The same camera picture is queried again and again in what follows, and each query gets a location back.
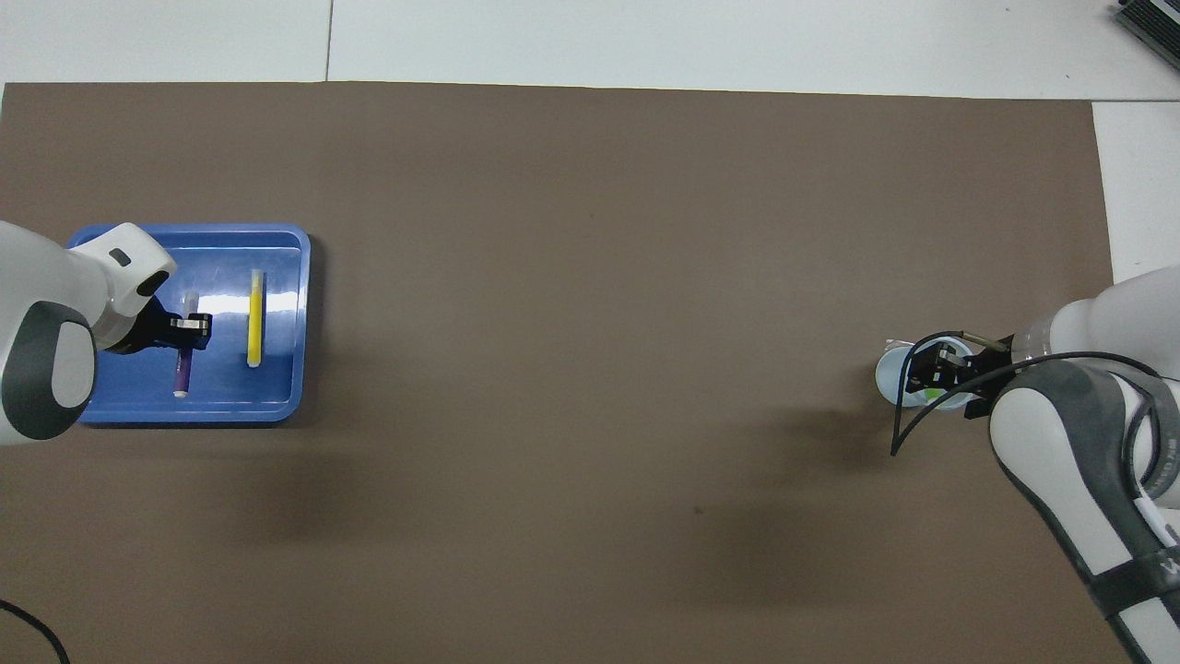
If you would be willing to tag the translucent pen cup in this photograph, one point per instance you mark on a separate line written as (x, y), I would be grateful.
(887, 378)

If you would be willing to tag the purple highlighter pen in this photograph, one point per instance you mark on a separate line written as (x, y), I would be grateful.
(182, 373)

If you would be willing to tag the brown table mat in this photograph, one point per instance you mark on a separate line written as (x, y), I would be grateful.
(590, 277)

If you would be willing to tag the yellow highlighter pen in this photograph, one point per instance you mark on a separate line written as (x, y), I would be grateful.
(255, 323)

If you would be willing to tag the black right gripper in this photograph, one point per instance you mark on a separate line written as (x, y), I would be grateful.
(982, 378)

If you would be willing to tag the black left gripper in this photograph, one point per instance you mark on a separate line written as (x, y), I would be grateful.
(152, 330)

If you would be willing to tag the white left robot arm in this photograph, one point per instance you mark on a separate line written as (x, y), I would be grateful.
(46, 323)

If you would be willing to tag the dark striped device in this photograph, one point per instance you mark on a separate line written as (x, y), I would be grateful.
(1157, 28)

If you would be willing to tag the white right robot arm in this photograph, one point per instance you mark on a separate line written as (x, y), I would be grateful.
(1060, 443)

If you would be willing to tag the blue plastic tray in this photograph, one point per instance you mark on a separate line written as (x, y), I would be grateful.
(277, 387)

